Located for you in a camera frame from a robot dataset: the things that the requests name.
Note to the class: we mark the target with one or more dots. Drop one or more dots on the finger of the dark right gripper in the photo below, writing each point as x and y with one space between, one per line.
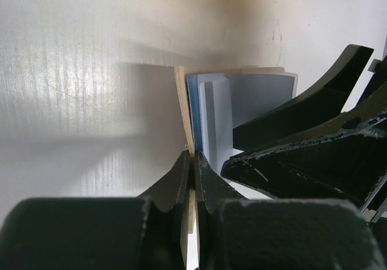
344 158
321 102

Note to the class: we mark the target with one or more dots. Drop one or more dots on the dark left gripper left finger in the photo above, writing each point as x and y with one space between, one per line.
146 232

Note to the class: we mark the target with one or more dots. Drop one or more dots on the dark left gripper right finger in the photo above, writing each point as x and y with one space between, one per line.
239 233

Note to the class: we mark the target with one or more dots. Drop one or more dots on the white credit card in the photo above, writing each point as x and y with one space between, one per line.
216 122

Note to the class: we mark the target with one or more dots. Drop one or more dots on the beige card holder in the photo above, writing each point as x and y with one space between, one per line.
254 91

